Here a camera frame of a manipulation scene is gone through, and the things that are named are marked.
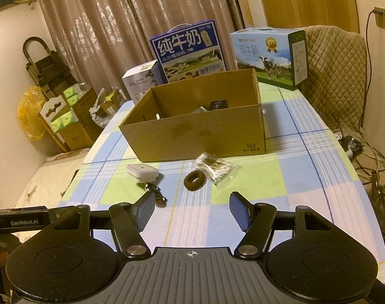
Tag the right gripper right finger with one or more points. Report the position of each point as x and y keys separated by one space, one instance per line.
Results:
x=259 y=222

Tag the yellow plastic bag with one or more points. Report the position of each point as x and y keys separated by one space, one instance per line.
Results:
x=28 y=111

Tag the black folding hand cart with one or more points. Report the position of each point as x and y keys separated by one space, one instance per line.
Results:
x=51 y=74

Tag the checkered tablecloth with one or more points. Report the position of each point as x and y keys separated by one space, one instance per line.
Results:
x=304 y=165

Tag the white power strip with cables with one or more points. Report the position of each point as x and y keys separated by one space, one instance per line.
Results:
x=357 y=146

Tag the brown cardboard box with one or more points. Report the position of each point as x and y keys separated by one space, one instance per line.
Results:
x=161 y=126

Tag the light blue milk carton box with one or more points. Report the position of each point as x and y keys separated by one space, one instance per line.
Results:
x=278 y=56

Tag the brown hair scrunchie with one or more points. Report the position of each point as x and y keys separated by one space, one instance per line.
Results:
x=194 y=180

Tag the person left hand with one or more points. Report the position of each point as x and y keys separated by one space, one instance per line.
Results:
x=8 y=243

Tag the bag of cotton swabs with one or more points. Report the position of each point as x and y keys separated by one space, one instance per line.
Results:
x=219 y=171

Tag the black product box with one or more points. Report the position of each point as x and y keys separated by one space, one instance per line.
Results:
x=218 y=104

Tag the silver foil pouch green top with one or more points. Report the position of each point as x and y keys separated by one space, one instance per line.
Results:
x=199 y=110

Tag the cardboard boxes with tissue packs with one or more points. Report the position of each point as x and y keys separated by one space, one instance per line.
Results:
x=68 y=120

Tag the beige quilted chair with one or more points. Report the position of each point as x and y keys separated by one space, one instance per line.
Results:
x=337 y=75

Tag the white plastic bag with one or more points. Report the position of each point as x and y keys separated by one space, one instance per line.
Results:
x=99 y=115

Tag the beige curtain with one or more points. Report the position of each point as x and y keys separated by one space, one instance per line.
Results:
x=101 y=39

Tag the dark blue milk carton box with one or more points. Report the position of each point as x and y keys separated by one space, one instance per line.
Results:
x=188 y=51

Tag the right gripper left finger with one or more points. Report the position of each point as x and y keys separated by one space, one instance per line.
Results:
x=126 y=221

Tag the white flat charger case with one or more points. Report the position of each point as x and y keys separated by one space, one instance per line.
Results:
x=143 y=173

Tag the white small appliance box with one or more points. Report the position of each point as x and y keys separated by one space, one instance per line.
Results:
x=139 y=79

